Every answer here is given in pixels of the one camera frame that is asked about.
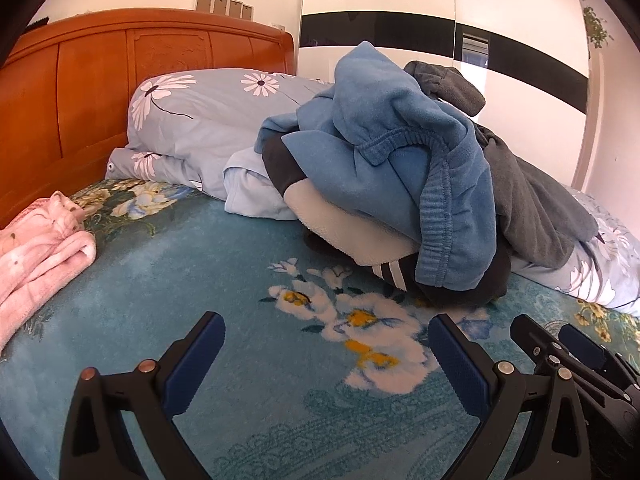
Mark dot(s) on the pink fleece garment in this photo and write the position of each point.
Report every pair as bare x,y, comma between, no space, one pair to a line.
35,255

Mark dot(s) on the blue fleece sweatpants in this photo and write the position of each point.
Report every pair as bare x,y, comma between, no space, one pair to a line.
400,125

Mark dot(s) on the grey fleece garment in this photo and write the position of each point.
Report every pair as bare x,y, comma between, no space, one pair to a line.
530,200

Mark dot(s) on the daisy print grey-blue duvet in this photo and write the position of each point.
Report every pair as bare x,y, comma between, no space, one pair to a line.
200,125

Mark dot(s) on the black and white striped garment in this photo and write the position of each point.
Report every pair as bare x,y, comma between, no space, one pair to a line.
340,220

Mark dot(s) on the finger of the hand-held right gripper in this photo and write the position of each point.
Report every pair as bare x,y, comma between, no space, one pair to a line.
534,342
582,346

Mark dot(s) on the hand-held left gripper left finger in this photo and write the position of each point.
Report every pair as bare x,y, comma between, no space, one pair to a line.
192,365

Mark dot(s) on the green plant wall decal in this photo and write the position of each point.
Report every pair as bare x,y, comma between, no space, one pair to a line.
596,25

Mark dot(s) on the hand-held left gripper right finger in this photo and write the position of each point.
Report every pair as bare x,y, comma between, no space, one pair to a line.
457,367

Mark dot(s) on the orange wooden headboard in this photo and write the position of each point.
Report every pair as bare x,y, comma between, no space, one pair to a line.
85,90

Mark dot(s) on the wall switch panel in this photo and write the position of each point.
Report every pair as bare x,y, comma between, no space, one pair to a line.
225,6

